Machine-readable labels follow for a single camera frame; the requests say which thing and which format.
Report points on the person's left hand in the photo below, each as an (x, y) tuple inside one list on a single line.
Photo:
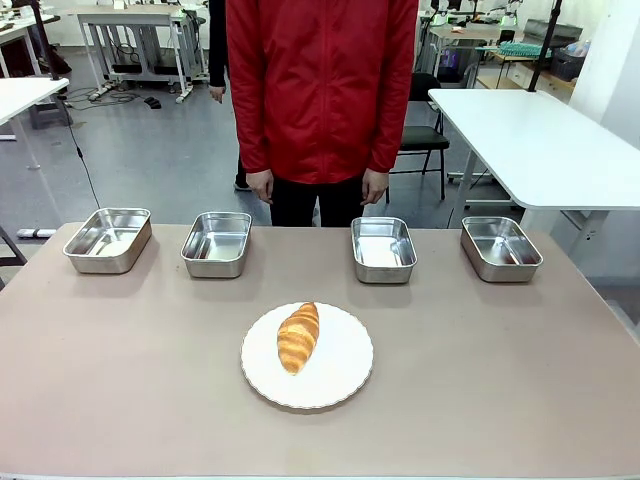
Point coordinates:
[(375, 186)]

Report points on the person's right hand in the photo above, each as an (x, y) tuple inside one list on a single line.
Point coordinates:
[(261, 185)]

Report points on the background person's hand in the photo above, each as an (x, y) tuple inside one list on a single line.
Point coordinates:
[(217, 94)]

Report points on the steel rectangular container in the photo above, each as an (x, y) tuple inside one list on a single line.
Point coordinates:
[(107, 240), (501, 249), (384, 250), (217, 245)]

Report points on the golden croissant bread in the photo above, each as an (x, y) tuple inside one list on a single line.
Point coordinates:
[(298, 337)]

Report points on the black trousers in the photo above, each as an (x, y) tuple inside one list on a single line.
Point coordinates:
[(300, 202)]

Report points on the background person in black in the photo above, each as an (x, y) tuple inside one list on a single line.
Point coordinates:
[(218, 45)]

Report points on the black object on floor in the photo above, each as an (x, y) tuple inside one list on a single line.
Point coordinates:
[(152, 103)]

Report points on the black folding chair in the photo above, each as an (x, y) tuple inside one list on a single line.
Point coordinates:
[(420, 137)]

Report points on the white background workbench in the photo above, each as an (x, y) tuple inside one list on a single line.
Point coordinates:
[(140, 45)]

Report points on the red jacket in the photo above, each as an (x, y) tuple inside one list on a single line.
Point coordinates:
[(320, 85)]

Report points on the white floor power strip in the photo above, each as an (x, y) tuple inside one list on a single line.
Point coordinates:
[(101, 91)]

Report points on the large white table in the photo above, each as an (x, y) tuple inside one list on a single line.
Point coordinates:
[(530, 145)]

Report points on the black stand pole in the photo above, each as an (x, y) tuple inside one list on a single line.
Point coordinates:
[(46, 40)]

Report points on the white scalloped plate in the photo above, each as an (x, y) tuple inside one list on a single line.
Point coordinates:
[(340, 370)]

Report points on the white side table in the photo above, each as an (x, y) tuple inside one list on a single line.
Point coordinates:
[(25, 95)]

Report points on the green mesh item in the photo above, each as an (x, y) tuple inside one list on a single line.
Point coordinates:
[(525, 49)]

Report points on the thin black tripod pole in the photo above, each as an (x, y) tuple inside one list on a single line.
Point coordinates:
[(545, 45)]

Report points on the black storage crate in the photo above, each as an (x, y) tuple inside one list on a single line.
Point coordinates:
[(567, 62)]

